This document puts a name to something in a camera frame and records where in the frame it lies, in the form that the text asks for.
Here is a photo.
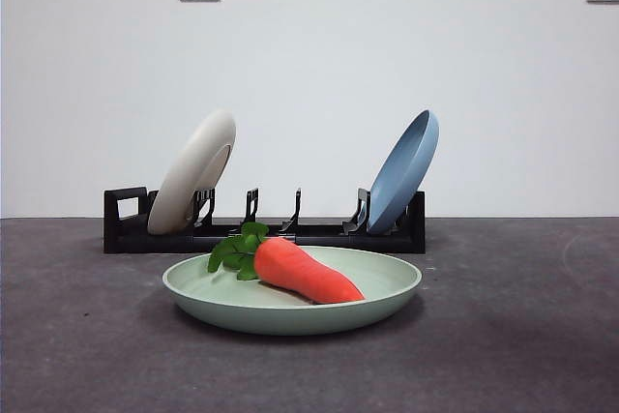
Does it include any orange carrot with green leaves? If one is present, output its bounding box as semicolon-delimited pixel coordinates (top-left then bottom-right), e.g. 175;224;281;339
207;221;366;306

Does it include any green plate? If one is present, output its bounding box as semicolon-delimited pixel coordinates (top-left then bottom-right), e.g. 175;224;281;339
162;246;424;337

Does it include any blue plate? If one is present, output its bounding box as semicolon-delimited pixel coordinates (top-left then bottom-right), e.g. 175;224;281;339
365;109;440;235

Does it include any black plate rack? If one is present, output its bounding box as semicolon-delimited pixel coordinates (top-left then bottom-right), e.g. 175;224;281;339
103;185;427;255

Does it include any cream plate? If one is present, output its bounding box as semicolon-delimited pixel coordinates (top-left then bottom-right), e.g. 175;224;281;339
146;108;238;236

